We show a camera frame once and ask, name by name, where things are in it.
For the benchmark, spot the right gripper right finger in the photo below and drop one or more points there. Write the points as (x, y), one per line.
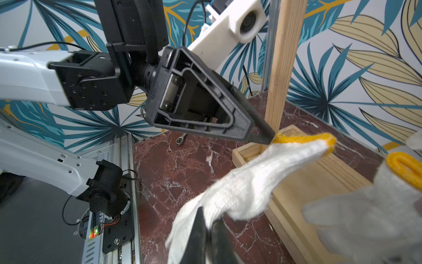
(221, 248)

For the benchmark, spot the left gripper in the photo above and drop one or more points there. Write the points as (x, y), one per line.
(184, 95)

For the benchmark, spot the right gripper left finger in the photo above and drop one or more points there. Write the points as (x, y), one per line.
(195, 252)

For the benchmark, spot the white glove back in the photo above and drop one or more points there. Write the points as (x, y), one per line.
(244, 193)

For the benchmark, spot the white glove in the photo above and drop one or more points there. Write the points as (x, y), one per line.
(244, 193)
(380, 224)

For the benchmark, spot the white glove bottom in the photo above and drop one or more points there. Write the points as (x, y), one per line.
(380, 224)

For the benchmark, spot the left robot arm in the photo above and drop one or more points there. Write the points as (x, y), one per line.
(91, 81)

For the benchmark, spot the wooden hanging rack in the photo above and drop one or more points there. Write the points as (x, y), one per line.
(323, 177)

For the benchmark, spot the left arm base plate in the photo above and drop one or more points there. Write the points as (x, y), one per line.
(117, 235)

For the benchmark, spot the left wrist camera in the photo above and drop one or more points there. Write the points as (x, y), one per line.
(238, 23)

